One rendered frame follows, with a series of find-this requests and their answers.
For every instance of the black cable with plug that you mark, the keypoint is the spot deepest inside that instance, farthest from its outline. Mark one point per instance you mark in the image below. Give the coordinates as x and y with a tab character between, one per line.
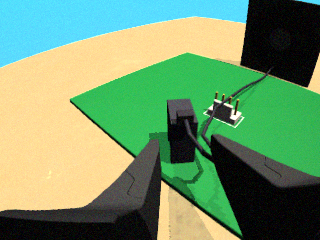
183	126

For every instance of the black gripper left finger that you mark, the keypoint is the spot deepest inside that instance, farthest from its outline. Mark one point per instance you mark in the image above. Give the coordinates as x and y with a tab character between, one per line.
126	210

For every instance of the black square block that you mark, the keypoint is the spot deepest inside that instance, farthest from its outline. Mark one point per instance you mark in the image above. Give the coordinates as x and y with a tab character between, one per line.
285	35

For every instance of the green circuit board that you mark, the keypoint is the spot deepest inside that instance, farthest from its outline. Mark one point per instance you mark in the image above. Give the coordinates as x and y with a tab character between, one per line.
276	118

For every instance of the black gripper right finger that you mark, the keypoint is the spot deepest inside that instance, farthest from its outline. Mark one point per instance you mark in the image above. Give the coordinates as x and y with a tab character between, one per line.
270	200

